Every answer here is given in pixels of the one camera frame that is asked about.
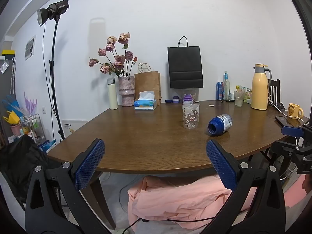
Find black paper bag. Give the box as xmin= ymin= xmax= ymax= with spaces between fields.
xmin=167 ymin=36 xmax=204 ymax=89

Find clear glass bottle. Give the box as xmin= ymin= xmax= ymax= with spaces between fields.
xmin=223 ymin=71 xmax=230 ymax=100

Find metal wire rack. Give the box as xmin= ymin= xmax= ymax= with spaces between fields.
xmin=21 ymin=113 xmax=47 ymax=147

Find brown wooden table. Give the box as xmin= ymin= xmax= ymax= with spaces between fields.
xmin=47 ymin=100 xmax=310 ymax=230

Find white thermos bottle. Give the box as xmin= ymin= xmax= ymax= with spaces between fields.
xmin=107 ymin=77 xmax=119 ymax=110

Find dried pink roses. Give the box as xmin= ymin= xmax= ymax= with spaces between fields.
xmin=88 ymin=32 xmax=138 ymax=77

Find black light stand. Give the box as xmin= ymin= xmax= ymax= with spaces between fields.
xmin=49 ymin=17 xmax=66 ymax=140

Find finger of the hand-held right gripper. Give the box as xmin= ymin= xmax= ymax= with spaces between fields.
xmin=268 ymin=140 xmax=312 ymax=175
xmin=281 ymin=124 xmax=312 ymax=140

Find blue drink can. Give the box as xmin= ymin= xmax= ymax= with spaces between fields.
xmin=216 ymin=81 xmax=224 ymax=100

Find white charging cable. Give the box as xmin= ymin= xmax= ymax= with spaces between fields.
xmin=268 ymin=95 xmax=310 ymax=126

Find blue tissue box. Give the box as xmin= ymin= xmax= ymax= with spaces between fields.
xmin=134 ymin=91 xmax=157 ymax=110

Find yellow thermos jug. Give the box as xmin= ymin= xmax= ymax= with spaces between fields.
xmin=251 ymin=64 xmax=272 ymax=110

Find black studio light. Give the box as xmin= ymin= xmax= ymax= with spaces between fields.
xmin=36 ymin=0 xmax=70 ymax=27

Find glass tumbler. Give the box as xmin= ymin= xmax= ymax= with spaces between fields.
xmin=234 ymin=91 xmax=244 ymax=107

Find clear printed plastic cup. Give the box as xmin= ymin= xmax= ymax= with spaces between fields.
xmin=182 ymin=102 xmax=200 ymax=129

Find white flat box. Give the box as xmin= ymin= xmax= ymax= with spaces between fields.
xmin=61 ymin=119 xmax=88 ymax=134

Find snack packets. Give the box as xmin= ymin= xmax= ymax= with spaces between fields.
xmin=235 ymin=85 xmax=253 ymax=104

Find dark wooden chair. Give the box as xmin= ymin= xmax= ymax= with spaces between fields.
xmin=267 ymin=79 xmax=281 ymax=108

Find black phone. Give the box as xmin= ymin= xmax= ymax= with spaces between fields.
xmin=275 ymin=116 xmax=296 ymax=127

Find brown paper bag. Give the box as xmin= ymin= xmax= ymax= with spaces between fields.
xmin=134 ymin=63 xmax=161 ymax=106

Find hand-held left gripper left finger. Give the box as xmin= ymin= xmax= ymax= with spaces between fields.
xmin=24 ymin=138 xmax=115 ymax=234

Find black clothing pile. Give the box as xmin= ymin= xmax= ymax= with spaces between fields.
xmin=0 ymin=135 xmax=59 ymax=200

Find pink cloth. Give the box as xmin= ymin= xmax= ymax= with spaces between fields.
xmin=127 ymin=174 xmax=259 ymax=230

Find purple hangers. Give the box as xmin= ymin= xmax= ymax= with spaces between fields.
xmin=23 ymin=91 xmax=38 ymax=115

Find pink marbled vase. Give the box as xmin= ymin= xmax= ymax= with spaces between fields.
xmin=118 ymin=76 xmax=135 ymax=107

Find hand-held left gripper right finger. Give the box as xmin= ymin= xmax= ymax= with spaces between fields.
xmin=201 ymin=139 xmax=286 ymax=234

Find yellow mug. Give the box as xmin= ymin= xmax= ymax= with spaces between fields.
xmin=288 ymin=103 xmax=304 ymax=119

